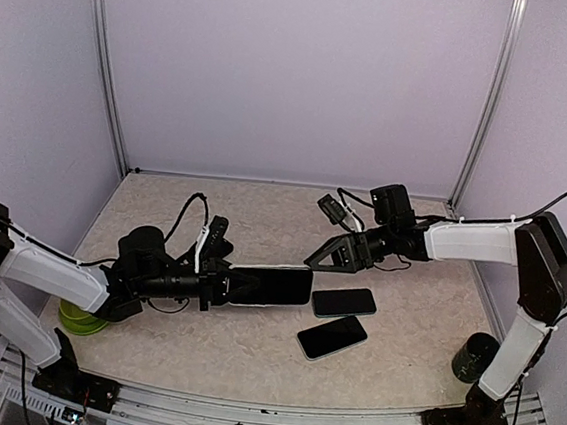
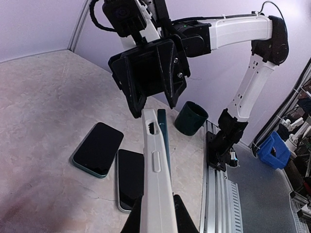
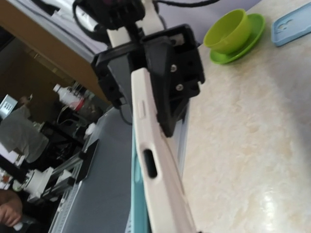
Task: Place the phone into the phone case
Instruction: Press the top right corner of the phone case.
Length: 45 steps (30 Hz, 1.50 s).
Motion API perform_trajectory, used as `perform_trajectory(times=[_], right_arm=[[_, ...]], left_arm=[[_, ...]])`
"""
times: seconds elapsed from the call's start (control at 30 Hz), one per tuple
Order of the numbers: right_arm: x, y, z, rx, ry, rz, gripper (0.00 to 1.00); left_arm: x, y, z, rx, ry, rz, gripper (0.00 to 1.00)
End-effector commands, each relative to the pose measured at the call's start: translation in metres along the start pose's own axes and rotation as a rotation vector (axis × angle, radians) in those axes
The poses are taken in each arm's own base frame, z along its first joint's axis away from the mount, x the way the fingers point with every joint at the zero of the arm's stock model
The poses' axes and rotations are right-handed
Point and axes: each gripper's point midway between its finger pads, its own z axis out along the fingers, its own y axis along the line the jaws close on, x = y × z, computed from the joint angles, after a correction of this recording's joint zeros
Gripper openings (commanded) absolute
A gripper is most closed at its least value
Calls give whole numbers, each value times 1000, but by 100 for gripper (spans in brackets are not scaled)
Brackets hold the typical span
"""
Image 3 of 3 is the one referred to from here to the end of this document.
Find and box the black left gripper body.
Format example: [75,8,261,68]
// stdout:
[91,24,205,108]

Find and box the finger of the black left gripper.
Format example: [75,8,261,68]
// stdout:
[144,36,174,137]
[108,57,132,102]

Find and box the clear phone case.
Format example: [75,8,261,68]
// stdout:
[131,68,196,233]

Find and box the black phone teal edge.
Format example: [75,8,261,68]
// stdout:
[125,133,151,233]

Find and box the black phone front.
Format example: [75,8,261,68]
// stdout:
[76,139,99,183]

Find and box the light blue phone case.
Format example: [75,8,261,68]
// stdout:
[271,2,311,47]

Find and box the white plastic bottle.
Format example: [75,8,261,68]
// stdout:
[53,84,84,111]

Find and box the green bowl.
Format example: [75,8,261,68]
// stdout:
[203,9,251,54]

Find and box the green saucer plate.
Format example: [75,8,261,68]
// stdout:
[209,13,265,65]

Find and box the person in grey shirt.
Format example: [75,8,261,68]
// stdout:
[0,96,49,163]

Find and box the person's hand background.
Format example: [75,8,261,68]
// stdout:
[0,189,22,227]

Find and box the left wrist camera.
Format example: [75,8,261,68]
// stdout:
[72,0,166,49]

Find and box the aluminium front rail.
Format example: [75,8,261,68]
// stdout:
[26,155,83,233]

